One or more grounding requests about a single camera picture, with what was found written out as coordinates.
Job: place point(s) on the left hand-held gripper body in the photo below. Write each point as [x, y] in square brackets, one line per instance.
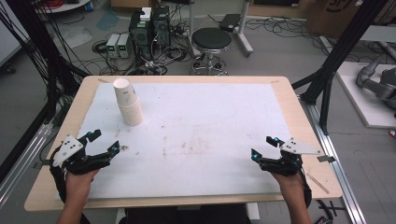
[69, 149]

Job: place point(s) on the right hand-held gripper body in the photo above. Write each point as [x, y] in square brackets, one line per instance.
[294, 147]

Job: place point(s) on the stack of nested paper cups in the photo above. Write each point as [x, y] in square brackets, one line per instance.
[132, 115]

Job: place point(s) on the floral white paper cup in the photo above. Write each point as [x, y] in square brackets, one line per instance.
[124, 90]

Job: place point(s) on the person's left hand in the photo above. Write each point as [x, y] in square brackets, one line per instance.
[77, 186]

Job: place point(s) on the person's right hand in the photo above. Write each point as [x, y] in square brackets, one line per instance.
[292, 186]

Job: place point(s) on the thin wooden stick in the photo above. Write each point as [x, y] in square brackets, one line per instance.
[317, 183]

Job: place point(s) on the white table mat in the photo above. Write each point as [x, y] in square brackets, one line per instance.
[202, 124]

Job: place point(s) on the white floor board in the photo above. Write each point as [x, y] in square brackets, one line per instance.
[362, 102]

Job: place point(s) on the grey bench power supply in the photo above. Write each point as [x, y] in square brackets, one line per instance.
[112, 46]
[124, 46]

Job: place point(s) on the black computer tower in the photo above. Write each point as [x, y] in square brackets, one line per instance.
[140, 35]
[162, 28]

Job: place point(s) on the white desk leg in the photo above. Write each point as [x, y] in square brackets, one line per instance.
[245, 34]
[193, 28]

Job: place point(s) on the black round stool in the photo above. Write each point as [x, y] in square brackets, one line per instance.
[211, 39]

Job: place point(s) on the flat black device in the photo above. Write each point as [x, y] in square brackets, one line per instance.
[229, 22]

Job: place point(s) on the small white box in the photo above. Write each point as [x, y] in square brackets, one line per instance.
[145, 14]

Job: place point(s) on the open cardboard box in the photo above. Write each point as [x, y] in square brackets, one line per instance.
[129, 3]

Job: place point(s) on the large cardboard box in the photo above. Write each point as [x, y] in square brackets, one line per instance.
[333, 15]

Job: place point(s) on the aluminium rail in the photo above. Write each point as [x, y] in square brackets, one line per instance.
[336, 161]
[21, 161]

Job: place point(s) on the black metal frame post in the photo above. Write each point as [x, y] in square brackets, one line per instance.
[34, 46]
[339, 53]

